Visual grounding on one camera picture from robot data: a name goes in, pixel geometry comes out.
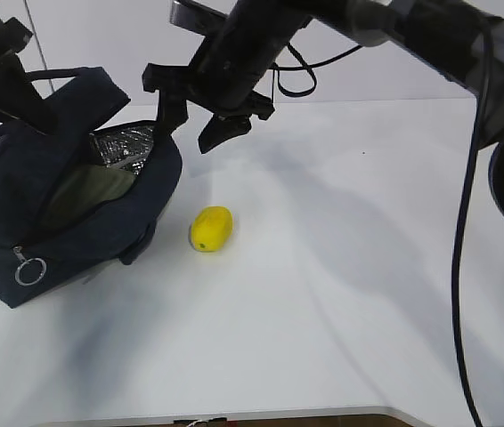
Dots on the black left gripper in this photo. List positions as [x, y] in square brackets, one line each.
[18, 97]

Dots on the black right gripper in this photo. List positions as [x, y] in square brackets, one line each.
[224, 71]

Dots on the yellow lemon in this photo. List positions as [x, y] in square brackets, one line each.
[211, 229]

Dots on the navy blue lunch bag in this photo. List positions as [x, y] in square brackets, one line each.
[34, 260]

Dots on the glass container green lid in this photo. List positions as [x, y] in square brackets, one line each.
[81, 190]

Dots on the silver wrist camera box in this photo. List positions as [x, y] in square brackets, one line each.
[196, 17]

